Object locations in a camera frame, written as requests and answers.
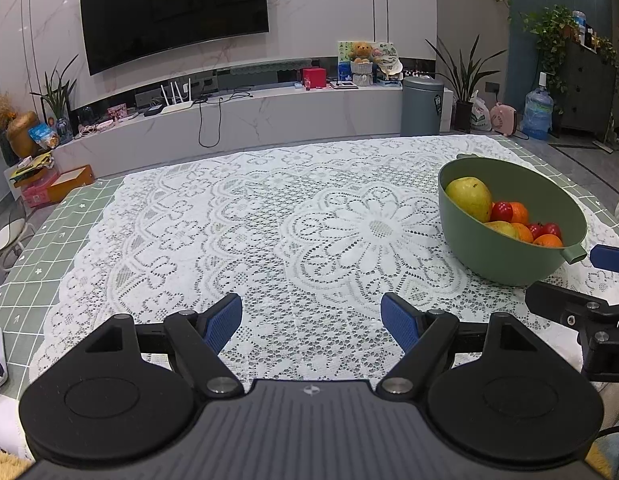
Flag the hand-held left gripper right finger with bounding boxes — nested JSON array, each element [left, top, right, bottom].
[[378, 292, 543, 397]]

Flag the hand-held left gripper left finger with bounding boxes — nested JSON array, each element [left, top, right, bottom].
[[80, 294, 245, 397]]

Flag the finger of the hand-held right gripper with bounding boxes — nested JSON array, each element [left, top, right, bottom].
[[589, 244, 619, 275], [524, 280, 619, 332]]

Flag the green colander bowl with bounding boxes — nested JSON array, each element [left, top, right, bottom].
[[438, 154, 589, 287]]

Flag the mango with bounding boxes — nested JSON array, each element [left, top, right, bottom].
[[484, 221, 520, 240]]

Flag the yellow-green pear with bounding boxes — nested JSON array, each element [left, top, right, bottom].
[[444, 176, 493, 223]]

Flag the striped teal blanket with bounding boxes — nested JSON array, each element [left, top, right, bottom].
[[599, 434, 619, 480]]

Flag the white lace tablecloth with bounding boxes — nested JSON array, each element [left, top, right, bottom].
[[32, 134, 619, 382]]

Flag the blue water bottle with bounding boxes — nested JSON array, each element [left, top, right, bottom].
[[521, 72, 555, 141]]

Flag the grey drawer cabinet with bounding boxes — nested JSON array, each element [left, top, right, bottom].
[[554, 42, 618, 141]]

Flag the pink heater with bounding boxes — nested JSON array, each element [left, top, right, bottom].
[[489, 102, 520, 137]]

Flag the white plastic bag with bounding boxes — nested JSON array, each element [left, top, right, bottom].
[[469, 91, 492, 133]]

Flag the cardboard box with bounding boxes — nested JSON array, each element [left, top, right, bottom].
[[48, 165, 95, 204]]

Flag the long-leaf plant in black pot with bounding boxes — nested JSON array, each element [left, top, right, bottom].
[[424, 35, 507, 133]]

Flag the grey trash bin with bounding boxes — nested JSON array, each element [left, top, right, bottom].
[[400, 76, 445, 137]]

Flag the white marble television console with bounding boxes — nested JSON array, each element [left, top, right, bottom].
[[53, 77, 460, 181]]

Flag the white router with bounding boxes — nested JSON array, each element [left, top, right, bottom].
[[160, 78, 195, 113]]

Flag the pink storage box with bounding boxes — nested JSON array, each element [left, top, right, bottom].
[[14, 170, 60, 209]]

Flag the white round stool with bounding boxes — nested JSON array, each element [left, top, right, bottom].
[[0, 220, 33, 274]]

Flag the green ivy plant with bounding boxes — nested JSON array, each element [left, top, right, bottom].
[[519, 5, 619, 68]]

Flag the stack of papers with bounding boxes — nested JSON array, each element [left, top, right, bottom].
[[9, 152, 55, 184]]

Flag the white paper fan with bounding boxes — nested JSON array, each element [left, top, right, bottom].
[[377, 57, 404, 81]]

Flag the red box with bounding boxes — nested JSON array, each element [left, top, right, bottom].
[[302, 66, 327, 90]]

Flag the green scalloped cloth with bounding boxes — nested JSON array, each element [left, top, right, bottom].
[[229, 57, 310, 84]]

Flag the blue snack packet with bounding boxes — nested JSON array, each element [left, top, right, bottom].
[[28, 124, 59, 150]]

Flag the gold vase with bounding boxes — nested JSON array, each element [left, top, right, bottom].
[[6, 111, 40, 159]]

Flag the green plant in glass vase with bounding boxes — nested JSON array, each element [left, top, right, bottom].
[[29, 55, 80, 144]]

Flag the dried yellow flowers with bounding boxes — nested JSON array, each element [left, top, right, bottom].
[[0, 94, 18, 131]]

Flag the black curved television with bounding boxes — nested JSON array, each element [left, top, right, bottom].
[[79, 0, 270, 76]]

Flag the black cable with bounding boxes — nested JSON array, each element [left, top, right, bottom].
[[197, 90, 253, 149]]

